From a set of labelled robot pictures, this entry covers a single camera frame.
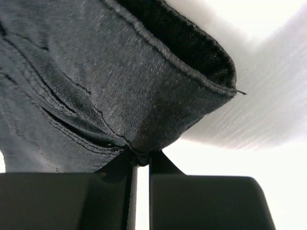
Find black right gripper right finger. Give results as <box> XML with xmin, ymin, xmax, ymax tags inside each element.
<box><xmin>149</xmin><ymin>151</ymin><xmax>275</xmax><ymax>230</ymax></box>

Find black trousers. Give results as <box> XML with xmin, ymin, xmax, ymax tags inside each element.
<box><xmin>0</xmin><ymin>0</ymin><xmax>237</xmax><ymax>173</ymax></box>

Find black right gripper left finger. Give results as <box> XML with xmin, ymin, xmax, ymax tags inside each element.
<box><xmin>0</xmin><ymin>149</ymin><xmax>137</xmax><ymax>230</ymax></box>

